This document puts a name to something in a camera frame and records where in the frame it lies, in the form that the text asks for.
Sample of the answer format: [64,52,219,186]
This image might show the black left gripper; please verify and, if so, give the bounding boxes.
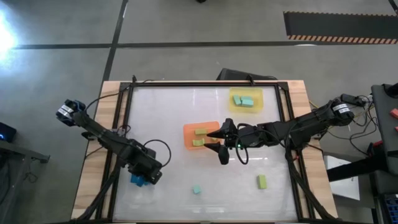
[127,146,164,185]

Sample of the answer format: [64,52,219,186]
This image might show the black power adapter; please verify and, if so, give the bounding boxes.
[341,93,366,107]

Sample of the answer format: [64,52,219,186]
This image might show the black looped camera cable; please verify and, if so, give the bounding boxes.
[234,144,250,166]
[142,139,172,169]

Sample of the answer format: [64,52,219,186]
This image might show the black hazard-striped floor mat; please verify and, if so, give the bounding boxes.
[283,11,398,45]

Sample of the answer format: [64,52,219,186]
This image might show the orange translucent plastic bin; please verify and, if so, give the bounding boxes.
[183,121,223,151]

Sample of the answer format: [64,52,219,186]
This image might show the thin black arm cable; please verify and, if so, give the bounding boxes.
[84,88,128,111]

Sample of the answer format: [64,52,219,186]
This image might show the grey metal stand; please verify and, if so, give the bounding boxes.
[0,141,50,224]

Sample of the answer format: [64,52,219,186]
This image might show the tangled floor cables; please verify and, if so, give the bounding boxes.
[310,93,379,156]

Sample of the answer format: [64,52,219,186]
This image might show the black device with blue light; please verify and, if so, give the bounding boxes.
[0,121,17,144]

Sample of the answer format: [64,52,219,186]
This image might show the black support bar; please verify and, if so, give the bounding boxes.
[326,155,389,183]

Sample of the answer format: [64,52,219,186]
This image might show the black metal table frame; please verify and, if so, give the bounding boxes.
[95,79,332,224]

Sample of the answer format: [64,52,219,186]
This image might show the white paper sheet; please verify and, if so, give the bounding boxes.
[324,155,361,201]

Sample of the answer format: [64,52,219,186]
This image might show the yellow translucent plastic bin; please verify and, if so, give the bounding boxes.
[228,88,264,114]

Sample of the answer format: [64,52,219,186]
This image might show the black case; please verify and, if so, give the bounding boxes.
[216,67,278,82]

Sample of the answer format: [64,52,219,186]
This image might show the grey cart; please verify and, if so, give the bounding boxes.
[371,83,398,175]

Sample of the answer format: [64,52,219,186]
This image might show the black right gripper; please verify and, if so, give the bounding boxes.
[203,118,251,154]

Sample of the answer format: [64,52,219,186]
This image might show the clear plastic bin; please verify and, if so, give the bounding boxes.
[122,157,158,208]

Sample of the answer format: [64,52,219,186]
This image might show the blue-green crate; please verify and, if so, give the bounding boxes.
[384,193,398,224]

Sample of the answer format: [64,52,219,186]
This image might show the black cable bundle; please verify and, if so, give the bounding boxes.
[281,146,335,222]
[79,146,124,222]

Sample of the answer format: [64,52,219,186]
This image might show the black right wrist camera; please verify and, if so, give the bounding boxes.
[218,144,231,166]

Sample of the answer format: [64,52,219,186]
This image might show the blue foam block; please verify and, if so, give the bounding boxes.
[130,174,146,187]

